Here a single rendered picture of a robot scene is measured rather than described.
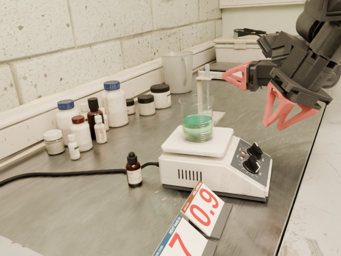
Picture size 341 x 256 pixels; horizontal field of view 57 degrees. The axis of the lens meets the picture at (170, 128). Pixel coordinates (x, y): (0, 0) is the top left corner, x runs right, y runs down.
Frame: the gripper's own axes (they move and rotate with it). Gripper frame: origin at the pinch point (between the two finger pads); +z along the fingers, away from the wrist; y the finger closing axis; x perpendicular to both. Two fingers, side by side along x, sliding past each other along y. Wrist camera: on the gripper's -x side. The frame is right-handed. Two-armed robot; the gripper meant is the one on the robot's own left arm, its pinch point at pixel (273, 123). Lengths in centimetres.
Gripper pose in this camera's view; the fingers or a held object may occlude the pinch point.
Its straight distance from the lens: 62.8
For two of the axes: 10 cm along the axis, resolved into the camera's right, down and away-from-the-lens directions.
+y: -8.9, -2.0, -4.1
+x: 2.2, 6.1, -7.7
